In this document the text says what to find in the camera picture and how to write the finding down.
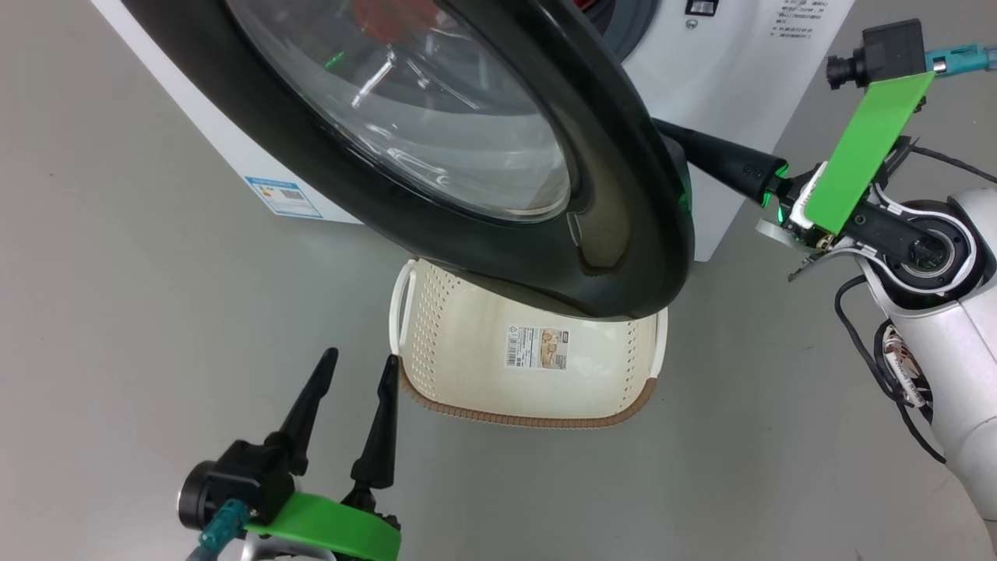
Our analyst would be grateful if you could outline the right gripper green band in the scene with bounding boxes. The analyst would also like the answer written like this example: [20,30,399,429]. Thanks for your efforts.
[653,72,935,252]

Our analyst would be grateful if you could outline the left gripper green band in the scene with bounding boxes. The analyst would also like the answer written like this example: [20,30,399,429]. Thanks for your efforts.
[246,348,403,561]

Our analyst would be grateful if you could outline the black round glass washer door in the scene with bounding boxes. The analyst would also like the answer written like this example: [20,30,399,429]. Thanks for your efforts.
[121,0,696,322]

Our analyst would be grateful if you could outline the red and white garment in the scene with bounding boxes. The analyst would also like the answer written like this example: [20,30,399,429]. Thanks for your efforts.
[349,0,441,44]

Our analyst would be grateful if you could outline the white front-load washing machine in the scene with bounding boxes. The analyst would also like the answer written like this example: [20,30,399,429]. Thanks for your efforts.
[90,0,855,263]

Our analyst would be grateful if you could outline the cream perforated laundry basket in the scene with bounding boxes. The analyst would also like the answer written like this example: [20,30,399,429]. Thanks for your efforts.
[388,257,669,429]

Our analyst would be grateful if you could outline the paper basket label sticker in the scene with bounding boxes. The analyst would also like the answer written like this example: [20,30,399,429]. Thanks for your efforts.
[506,325,569,372]

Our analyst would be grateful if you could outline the blue energy label sticker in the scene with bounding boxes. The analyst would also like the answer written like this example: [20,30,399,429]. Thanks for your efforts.
[244,176,322,220]

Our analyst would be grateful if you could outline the teal left camera cable connector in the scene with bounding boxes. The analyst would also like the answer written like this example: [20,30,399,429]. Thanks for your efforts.
[185,499,252,561]

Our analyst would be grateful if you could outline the teal camera cable connector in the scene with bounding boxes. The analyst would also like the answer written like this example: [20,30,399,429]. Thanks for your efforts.
[185,499,252,561]
[925,44,997,76]

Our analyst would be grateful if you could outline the black looped right arm cable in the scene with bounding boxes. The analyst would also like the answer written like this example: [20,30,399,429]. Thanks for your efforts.
[833,274,948,465]

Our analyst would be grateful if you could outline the thin black right gripper cable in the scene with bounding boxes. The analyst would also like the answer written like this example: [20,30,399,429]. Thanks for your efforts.
[904,145,997,186]

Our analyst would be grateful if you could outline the teal right camera cable connector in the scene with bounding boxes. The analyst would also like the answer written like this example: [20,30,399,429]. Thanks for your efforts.
[925,44,997,76]

